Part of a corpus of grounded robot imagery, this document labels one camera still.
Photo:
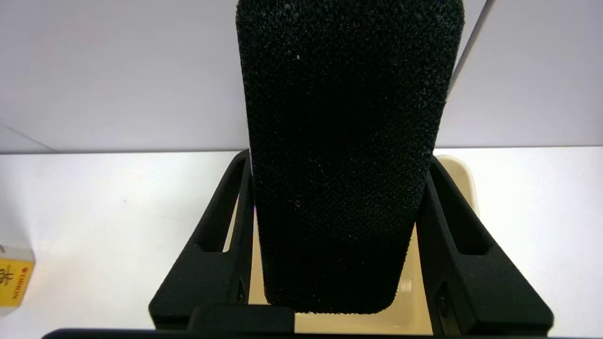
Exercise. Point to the yellow potato chips box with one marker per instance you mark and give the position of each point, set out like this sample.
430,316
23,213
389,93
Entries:
14,278

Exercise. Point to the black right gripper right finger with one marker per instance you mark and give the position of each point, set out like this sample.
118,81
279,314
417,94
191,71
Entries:
480,287

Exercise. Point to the black felt whiteboard eraser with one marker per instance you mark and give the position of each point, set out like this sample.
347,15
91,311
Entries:
344,141

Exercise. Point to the cream plastic box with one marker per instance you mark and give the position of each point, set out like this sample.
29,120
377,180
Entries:
410,310

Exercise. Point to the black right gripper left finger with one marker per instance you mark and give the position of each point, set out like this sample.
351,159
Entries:
207,278

